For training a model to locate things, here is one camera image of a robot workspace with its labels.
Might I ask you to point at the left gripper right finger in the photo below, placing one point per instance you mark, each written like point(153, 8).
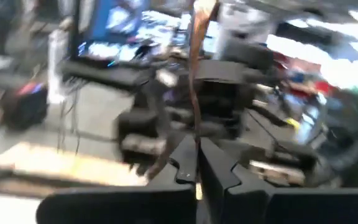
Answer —
point(216, 180)

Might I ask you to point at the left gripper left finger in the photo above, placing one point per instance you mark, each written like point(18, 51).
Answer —
point(185, 168)

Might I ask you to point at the rose gold spoon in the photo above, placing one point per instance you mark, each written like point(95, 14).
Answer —
point(194, 77)

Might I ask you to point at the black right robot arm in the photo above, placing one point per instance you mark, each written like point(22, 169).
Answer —
point(228, 71)

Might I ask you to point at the computer monitor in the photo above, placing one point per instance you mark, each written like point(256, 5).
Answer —
point(110, 25)

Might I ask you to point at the black backpack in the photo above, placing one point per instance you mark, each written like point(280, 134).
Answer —
point(23, 107)

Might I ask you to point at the person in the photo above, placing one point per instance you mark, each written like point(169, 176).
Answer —
point(3, 28)

